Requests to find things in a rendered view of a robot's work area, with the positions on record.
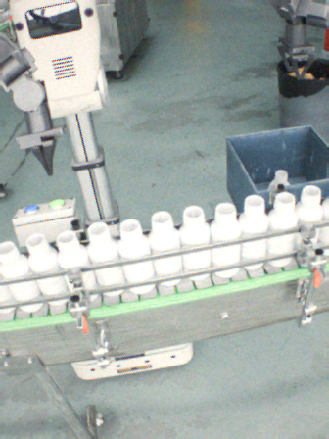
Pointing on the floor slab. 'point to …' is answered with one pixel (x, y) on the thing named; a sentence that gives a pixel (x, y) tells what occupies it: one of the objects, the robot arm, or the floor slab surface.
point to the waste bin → (305, 97)
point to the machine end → (120, 31)
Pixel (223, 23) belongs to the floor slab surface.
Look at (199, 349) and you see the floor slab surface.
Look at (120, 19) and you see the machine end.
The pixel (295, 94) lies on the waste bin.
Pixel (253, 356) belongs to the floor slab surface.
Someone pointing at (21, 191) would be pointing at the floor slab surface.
